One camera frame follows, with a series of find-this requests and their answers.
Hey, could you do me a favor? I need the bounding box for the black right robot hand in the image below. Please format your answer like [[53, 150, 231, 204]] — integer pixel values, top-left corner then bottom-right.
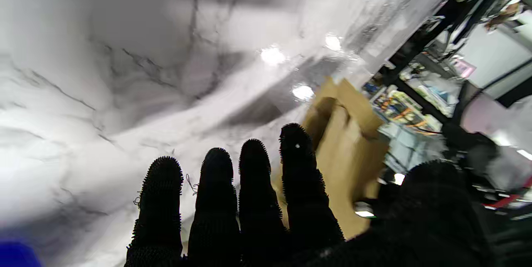
[[124, 123, 499, 267]]

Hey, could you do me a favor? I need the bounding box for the brown cardboard box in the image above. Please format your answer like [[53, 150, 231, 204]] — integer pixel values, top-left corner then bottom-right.
[[270, 77, 391, 240]]

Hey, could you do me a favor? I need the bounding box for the blue recycling bin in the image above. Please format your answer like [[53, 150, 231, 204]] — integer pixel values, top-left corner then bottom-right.
[[0, 240, 43, 267]]

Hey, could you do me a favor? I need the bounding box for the cluttered black shelf rack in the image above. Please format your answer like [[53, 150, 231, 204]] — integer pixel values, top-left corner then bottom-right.
[[361, 0, 532, 222]]

